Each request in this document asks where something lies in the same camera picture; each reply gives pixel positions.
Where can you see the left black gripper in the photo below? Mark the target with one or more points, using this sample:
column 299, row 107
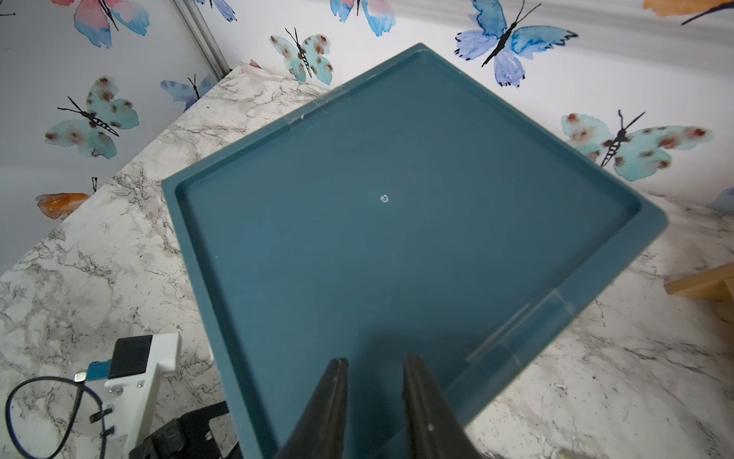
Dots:
column 186, row 437

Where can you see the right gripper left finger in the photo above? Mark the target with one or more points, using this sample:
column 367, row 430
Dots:
column 319, row 433

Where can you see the teal drawer cabinet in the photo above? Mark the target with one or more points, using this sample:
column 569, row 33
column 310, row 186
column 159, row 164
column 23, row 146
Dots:
column 408, row 211

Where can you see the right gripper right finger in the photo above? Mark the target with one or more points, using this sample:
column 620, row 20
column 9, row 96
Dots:
column 432, row 429

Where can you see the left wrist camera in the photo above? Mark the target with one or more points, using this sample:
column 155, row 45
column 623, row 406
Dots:
column 124, row 389

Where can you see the wooden zigzag shelf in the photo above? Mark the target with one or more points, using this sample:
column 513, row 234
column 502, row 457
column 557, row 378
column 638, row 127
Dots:
column 715, row 285

